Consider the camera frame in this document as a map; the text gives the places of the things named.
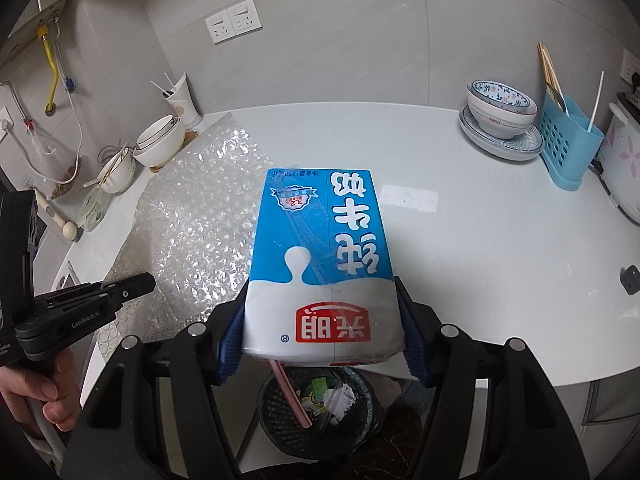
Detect blue white milk carton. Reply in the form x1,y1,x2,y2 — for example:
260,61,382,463
243,168,405,366

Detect white tissue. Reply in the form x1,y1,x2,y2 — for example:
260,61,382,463
322,384,357,425

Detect clear bubble wrap sheet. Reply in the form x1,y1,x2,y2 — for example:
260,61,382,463
98,114,272,358

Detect green white medicine box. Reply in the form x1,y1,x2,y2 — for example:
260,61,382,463
308,377,329,402

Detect yellow white snack wrapper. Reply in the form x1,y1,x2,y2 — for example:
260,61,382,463
300,396,326,417

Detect dark mesh trash bin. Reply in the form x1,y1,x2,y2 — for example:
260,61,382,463
257,366,383,460

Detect person's left hand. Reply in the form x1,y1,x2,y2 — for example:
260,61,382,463
1,348,81,437

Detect pink drinking straw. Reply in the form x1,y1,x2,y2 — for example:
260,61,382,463
269,360,312,429

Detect wooden pestle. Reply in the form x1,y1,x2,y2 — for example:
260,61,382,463
32,188,80,242

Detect brown patterned trousers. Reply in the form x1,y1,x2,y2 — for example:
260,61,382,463
352,382,434,479

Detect green glass dish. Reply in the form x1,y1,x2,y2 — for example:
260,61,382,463
77,184,112,232

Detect clear plastic food bag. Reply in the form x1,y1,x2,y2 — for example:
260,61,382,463
24,120,81,200

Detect white bowl with chopsticks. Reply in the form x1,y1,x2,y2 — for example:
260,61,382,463
84,146,137,195

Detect round wooden coaster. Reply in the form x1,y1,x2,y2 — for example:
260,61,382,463
148,129,201,175

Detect stacked white bowls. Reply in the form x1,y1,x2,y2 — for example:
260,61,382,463
134,115,186,167

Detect blue patterned bowl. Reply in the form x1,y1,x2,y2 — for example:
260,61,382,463
466,79,538,140

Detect blue plastic utensil holder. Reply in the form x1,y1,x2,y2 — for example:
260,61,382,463
536,94,604,192

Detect white floral rice cooker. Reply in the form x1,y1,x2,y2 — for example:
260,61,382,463
598,92,640,224

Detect white cup with straws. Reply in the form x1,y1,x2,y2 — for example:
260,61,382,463
151,73,203,130

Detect wooden chopsticks in holder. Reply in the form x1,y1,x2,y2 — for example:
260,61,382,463
537,42,568,115

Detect white power cable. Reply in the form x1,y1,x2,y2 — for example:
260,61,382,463
0,19,86,187

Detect yellow gas hose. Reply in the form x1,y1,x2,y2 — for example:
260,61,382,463
34,24,61,117

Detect white double wall socket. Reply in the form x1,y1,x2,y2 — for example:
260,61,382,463
205,0,262,44

